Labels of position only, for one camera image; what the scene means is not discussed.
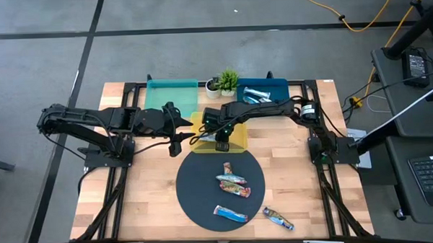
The light blue granola bar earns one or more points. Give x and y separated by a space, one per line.
230 213

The silver and black pole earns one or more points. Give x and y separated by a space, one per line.
411 105

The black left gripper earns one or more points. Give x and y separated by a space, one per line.
155 121

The yellow translucent plastic tray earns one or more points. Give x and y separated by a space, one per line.
238 138

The grey side table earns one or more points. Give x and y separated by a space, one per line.
388 76

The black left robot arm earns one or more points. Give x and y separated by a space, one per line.
93 115

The black aluminium table frame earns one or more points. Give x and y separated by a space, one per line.
311 85

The black computer keyboard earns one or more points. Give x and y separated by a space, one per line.
431 179

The grey desk with keyboard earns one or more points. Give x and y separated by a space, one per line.
403 187

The dark blue granola bar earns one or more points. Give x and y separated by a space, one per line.
278 219

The black power adapter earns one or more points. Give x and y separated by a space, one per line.
415 67

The white pot with dark plant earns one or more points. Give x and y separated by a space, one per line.
212 92

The small red granola bar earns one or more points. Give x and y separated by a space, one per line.
228 168

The green artificial potted plant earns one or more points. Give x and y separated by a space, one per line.
228 81

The black caster wheel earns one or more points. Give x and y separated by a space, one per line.
399 214

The red and green granola bar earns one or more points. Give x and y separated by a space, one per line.
235 189

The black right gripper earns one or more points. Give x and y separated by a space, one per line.
220 119

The round dark woven placemat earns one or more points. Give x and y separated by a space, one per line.
197 194

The grey control box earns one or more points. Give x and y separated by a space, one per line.
364 159

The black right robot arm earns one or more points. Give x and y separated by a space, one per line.
266 107

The teal translucent plastic tray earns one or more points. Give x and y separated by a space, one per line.
165 98

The yellow power plug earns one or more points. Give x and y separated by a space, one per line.
356 102

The black floor stand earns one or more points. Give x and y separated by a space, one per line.
415 29

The dark blue plastic tray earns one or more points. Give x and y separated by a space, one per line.
280 88

